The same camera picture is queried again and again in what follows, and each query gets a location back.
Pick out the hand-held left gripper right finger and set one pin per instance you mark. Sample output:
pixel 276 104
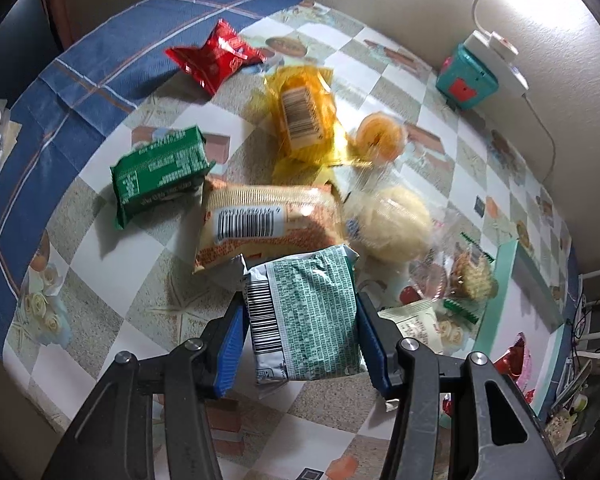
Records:
pixel 372 350

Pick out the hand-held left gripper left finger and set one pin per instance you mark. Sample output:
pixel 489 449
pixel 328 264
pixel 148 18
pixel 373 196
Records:
pixel 230 350

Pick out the white green snack packet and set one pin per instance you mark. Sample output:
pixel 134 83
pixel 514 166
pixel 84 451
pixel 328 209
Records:
pixel 305 310

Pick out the small white snack packet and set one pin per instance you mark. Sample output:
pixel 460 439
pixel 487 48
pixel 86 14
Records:
pixel 420 325

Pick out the checkered printed tablecloth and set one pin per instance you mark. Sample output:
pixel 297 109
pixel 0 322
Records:
pixel 145 270

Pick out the clear packet of cookies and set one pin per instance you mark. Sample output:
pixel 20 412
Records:
pixel 467 270

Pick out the teal box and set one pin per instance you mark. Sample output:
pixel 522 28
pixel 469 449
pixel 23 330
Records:
pixel 495 310

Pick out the clear-wrapped round pale bread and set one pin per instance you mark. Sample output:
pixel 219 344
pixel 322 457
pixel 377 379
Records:
pixel 395 220

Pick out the beige orange bread packet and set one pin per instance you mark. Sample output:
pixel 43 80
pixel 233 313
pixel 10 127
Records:
pixel 260 215

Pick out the red pink snack packet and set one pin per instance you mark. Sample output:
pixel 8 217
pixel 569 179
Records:
pixel 512 360

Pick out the round orange pastry packet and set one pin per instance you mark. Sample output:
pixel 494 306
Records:
pixel 377 135

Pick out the white rack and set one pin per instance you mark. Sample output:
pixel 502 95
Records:
pixel 597 310

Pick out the yellow snack packet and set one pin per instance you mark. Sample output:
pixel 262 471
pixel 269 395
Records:
pixel 300 110

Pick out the teal toy cube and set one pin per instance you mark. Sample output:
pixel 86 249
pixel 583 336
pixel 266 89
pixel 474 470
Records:
pixel 467 75

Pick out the blue plaid cloth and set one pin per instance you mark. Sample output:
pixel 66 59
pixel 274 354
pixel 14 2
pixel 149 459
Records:
pixel 80 85

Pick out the white power strip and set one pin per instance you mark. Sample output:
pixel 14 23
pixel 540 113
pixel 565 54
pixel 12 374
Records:
pixel 500 60

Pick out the brown wooden frame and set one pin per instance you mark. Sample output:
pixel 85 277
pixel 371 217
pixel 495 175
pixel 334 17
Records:
pixel 55 10

